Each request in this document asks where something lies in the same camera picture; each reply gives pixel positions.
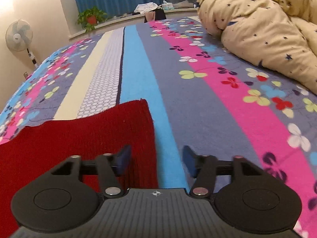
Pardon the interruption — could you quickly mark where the cream star-print duvet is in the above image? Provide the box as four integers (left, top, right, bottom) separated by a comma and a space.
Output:
197, 0, 317, 94

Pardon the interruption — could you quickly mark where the dark chair back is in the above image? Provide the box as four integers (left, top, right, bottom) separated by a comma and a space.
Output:
144, 8, 167, 23

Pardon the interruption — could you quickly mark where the floral striped bed sheet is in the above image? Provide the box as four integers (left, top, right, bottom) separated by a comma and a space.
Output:
0, 16, 317, 238

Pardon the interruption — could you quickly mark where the white window sill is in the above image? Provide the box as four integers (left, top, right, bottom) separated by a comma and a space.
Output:
68, 7, 199, 40

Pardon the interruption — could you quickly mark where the white standing fan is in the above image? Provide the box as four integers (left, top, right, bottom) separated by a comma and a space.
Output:
5, 18, 40, 68

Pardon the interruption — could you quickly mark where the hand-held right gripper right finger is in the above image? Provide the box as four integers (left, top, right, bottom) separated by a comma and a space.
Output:
182, 145, 267, 199

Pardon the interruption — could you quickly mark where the green potted plant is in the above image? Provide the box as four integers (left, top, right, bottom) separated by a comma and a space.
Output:
76, 7, 108, 31

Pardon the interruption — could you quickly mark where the tissue pack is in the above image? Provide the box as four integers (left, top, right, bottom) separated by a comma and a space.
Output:
162, 0, 176, 11

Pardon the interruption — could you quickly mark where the red knit sweater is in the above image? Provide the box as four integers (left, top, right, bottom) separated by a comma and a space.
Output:
0, 99, 159, 238

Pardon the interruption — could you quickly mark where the white cloth pile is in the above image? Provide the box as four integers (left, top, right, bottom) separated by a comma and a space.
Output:
134, 2, 159, 14

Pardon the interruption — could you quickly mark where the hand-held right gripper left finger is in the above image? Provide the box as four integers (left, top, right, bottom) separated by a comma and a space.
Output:
50, 144, 132, 199

